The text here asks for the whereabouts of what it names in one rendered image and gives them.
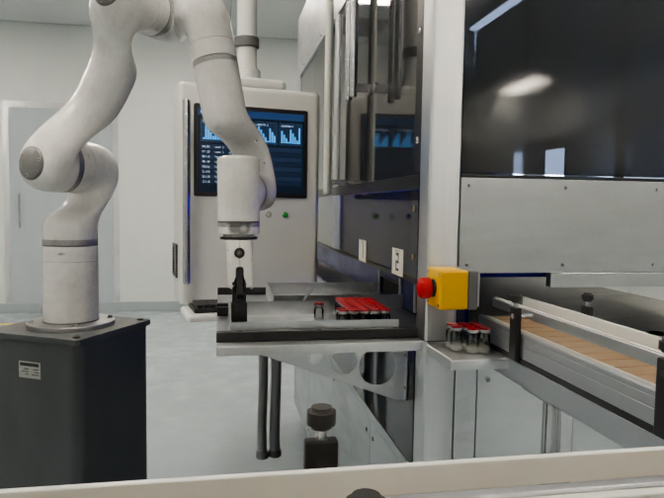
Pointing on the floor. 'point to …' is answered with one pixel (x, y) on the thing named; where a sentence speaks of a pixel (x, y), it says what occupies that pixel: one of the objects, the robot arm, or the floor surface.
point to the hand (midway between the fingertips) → (238, 312)
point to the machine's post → (438, 216)
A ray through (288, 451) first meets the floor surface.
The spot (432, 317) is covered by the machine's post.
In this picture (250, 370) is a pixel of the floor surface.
